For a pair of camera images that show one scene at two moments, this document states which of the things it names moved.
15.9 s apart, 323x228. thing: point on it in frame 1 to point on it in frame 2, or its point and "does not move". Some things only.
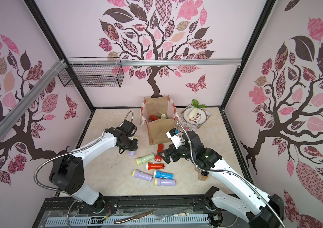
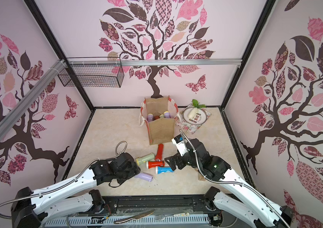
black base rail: x=133 y=205 does not move
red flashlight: x=149 y=166 does not move
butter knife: x=136 y=217 does not move
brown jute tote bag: x=160 y=114 does not move
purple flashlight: x=131 y=153 to x=166 y=114
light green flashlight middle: x=144 y=158 does not move
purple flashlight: x=160 y=181 to x=150 y=117
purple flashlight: x=137 y=174 does not move
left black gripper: x=133 y=147 to x=133 y=171
